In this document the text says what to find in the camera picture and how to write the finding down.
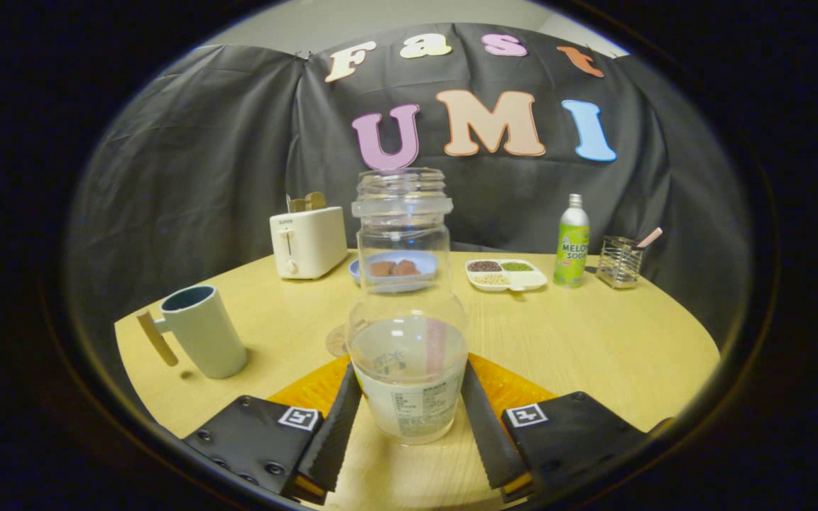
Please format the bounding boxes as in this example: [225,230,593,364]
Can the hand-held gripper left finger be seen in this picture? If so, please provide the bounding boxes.
[182,353,365,506]

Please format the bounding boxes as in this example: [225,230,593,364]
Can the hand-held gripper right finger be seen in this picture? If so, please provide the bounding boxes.
[460,353,672,503]

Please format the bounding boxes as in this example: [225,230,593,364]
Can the clear glass juice bottle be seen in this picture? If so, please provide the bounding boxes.
[347,167,470,446]

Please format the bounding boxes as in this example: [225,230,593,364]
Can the round wooden coaster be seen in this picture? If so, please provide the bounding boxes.
[325,323,353,358]

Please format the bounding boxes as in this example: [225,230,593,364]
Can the pale green cup wooden handle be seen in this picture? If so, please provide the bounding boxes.
[136,285,249,380]

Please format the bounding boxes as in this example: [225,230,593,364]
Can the green soda bottle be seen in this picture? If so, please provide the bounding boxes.
[553,194,591,288]

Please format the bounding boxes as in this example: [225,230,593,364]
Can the wooden table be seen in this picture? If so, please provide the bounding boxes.
[114,248,722,511]

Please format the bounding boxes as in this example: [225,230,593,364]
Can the white divided dish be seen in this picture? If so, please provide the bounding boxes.
[465,258,548,293]

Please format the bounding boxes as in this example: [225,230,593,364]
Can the blue plate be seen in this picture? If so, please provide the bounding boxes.
[349,250,440,294]

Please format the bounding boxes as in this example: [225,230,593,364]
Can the white toaster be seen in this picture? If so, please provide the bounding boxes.
[270,206,349,280]

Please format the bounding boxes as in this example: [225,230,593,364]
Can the toast slices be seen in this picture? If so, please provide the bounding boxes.
[287,192,327,214]

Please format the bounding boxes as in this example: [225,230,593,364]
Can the black backdrop cloth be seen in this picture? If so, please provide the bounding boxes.
[68,23,754,348]

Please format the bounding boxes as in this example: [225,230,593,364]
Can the wire mesh holder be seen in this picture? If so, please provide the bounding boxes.
[596,236,644,290]

